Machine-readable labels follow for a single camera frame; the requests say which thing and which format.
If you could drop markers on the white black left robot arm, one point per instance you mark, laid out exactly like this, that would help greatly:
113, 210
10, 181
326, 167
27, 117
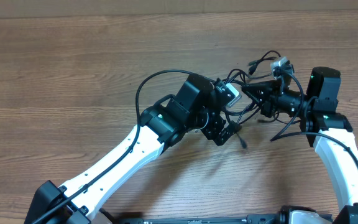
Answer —
197, 105

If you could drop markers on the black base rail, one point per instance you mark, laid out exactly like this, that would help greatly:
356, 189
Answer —
136, 218

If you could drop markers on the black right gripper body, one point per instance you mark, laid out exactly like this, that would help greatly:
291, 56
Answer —
288, 101

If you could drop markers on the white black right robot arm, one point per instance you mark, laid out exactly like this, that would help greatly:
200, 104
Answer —
328, 132

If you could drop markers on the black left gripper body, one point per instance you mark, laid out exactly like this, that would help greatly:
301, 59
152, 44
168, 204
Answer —
213, 125

